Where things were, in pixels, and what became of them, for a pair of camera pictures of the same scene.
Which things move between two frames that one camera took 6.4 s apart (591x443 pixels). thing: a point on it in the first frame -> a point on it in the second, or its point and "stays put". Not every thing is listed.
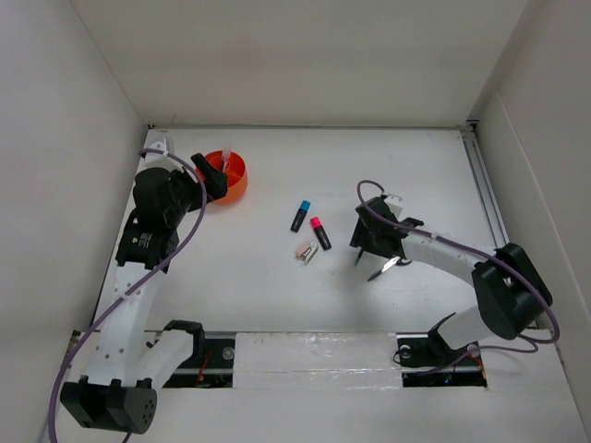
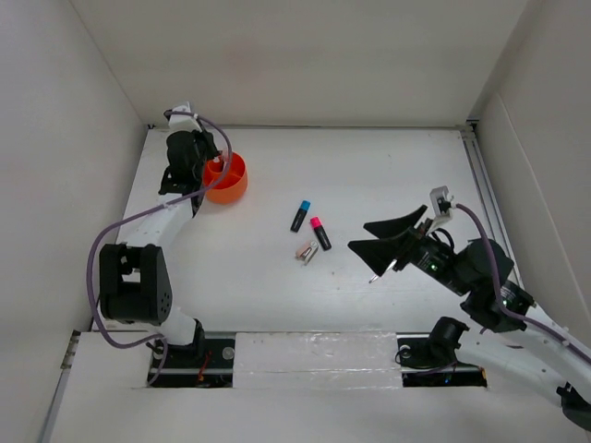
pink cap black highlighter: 321,233 stays put
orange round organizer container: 234,164 stays put
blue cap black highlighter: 302,211 stays put
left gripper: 214,180 -> 206,137
